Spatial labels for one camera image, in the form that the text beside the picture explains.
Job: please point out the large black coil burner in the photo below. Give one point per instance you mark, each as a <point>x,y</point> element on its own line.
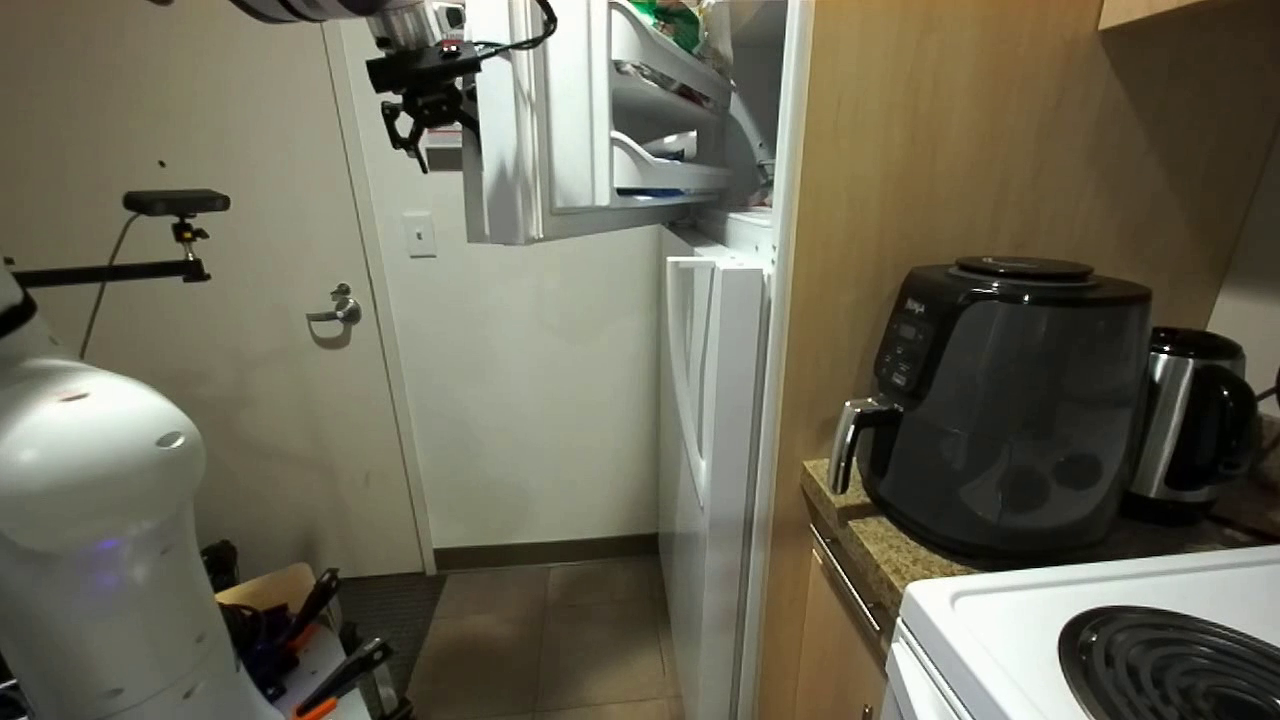
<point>1174,666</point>

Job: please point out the black orange clamp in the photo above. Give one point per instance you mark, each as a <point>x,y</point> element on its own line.
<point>345,673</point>
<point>304,606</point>

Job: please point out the black air fryer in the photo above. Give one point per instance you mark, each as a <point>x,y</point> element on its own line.
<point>1014,412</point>

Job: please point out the white room door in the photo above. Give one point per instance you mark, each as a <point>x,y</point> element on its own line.
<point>264,425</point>

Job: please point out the wooden upper cabinet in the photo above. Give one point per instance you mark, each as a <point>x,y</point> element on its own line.
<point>1161,11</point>

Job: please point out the white electric stove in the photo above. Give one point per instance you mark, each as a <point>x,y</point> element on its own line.
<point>986,643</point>

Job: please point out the white light switch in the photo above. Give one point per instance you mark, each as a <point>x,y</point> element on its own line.
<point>423,236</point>

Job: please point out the black camera on stand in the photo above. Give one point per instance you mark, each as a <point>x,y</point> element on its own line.
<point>177,202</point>

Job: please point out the white packet dark print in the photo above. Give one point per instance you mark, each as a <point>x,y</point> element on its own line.
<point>672,141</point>

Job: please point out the green food package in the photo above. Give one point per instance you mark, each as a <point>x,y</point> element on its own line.
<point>672,21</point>

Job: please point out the wooden base cabinet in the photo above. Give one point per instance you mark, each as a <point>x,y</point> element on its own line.
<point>827,666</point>

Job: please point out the white fridge cabinet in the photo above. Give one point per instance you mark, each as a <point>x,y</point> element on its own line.
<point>763,82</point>

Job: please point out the white fridge freezer door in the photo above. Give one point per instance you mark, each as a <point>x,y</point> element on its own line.
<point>515,132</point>

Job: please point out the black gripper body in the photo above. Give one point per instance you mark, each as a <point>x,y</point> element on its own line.
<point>428,107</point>

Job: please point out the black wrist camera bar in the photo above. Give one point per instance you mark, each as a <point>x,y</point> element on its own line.
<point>423,68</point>

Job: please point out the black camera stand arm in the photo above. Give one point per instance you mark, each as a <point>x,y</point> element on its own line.
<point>106,272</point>

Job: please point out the tan wooden board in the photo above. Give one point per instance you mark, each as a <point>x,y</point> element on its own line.
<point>264,587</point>

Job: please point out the speckled granite countertop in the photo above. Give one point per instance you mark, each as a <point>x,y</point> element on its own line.
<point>883,553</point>

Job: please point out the wooden side panel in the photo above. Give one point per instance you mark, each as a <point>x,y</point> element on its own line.
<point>933,132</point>

